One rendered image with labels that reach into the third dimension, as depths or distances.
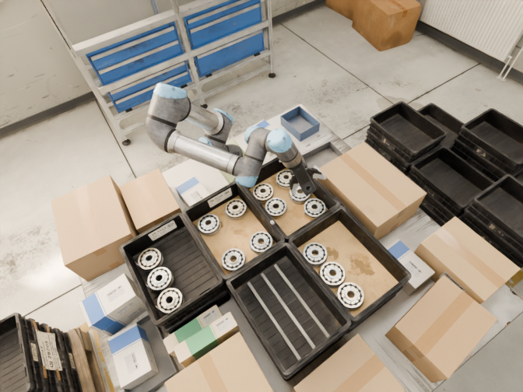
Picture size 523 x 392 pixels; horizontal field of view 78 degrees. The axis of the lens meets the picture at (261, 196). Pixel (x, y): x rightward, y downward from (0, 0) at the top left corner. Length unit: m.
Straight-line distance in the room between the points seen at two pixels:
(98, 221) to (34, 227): 1.54
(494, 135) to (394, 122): 0.64
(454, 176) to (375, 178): 0.94
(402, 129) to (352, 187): 1.01
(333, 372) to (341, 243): 0.52
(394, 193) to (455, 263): 0.37
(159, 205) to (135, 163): 1.53
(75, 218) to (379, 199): 1.41
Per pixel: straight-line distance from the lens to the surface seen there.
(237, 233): 1.51
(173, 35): 3.03
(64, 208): 1.84
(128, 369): 1.49
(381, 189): 1.59
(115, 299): 1.50
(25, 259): 3.07
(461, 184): 2.45
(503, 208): 2.30
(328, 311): 1.37
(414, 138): 2.46
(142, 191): 1.75
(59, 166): 3.51
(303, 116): 2.15
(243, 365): 1.27
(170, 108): 1.28
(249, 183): 1.17
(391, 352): 1.52
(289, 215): 1.54
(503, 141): 2.67
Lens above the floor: 2.15
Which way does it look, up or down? 55 degrees down
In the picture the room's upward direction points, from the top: 8 degrees counter-clockwise
